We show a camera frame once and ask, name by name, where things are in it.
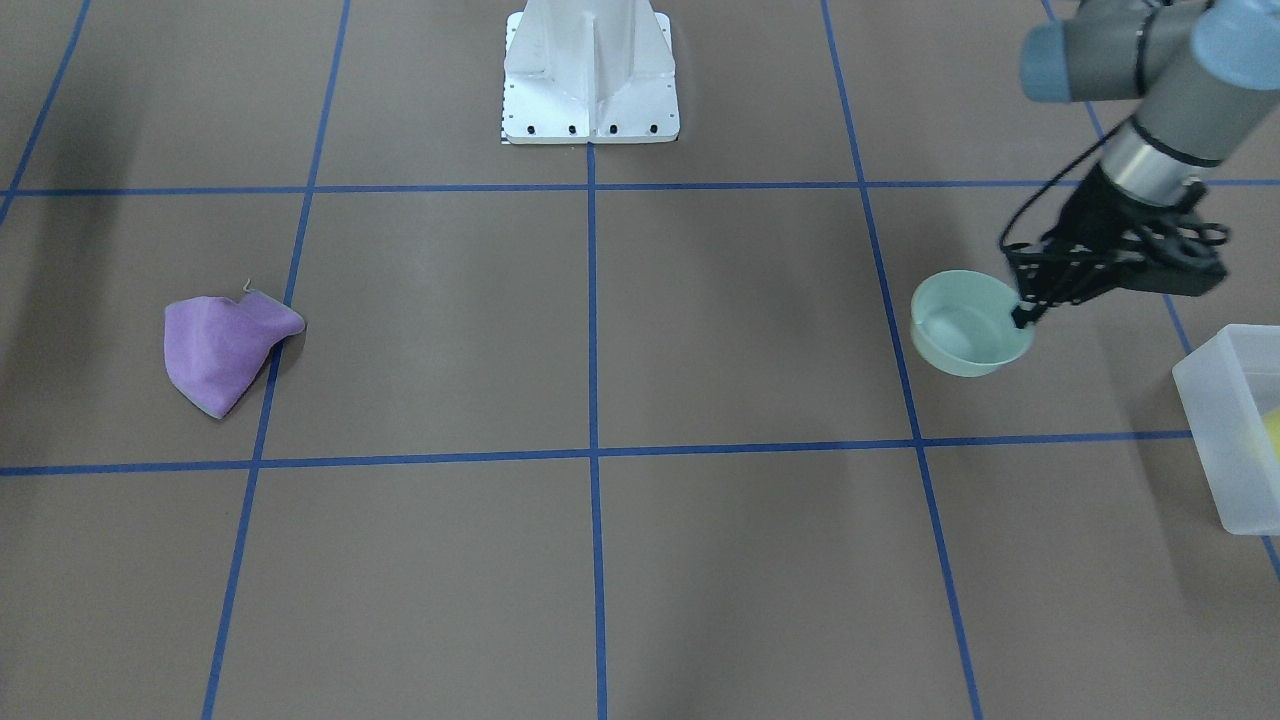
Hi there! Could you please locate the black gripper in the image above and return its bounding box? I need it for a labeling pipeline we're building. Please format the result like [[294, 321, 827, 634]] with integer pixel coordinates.
[[1005, 167, 1201, 331]]

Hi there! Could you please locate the mint green bowl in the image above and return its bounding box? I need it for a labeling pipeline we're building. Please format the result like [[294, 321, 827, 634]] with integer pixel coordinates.
[[909, 270, 1036, 378]]

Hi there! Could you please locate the purple microfiber cloth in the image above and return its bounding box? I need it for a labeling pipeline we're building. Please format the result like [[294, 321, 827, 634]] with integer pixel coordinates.
[[163, 282, 306, 420]]

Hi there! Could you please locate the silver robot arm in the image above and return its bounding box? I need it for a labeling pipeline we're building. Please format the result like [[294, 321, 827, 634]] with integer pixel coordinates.
[[998, 1, 1279, 328]]

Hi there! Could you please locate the clear plastic bin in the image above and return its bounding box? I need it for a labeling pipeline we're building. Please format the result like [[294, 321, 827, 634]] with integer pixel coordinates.
[[1172, 324, 1279, 536]]

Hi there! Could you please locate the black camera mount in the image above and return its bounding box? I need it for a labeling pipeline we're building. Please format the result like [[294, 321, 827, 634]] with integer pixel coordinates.
[[1117, 213, 1233, 297]]

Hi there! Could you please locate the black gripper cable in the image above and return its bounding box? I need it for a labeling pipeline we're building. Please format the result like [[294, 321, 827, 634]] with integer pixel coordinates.
[[998, 140, 1111, 252]]

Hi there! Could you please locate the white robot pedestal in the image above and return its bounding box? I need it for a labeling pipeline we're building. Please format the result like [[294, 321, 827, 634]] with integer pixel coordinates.
[[500, 1, 681, 145]]

